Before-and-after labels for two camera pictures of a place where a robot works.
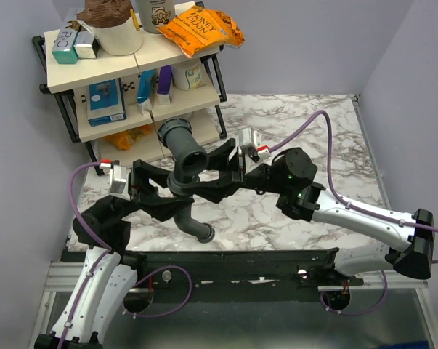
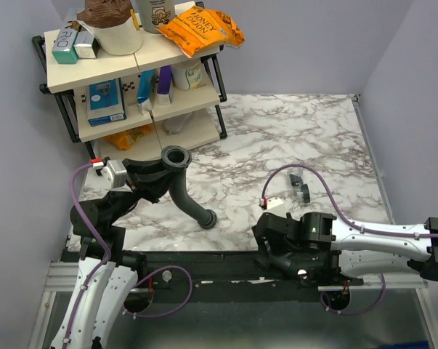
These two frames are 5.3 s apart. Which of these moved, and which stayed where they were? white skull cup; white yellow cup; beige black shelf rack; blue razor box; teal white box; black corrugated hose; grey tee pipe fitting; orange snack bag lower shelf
Moved: grey tee pipe fitting; black corrugated hose
Stayed: white yellow cup; blue razor box; teal white box; beige black shelf rack; orange snack bag lower shelf; white skull cup
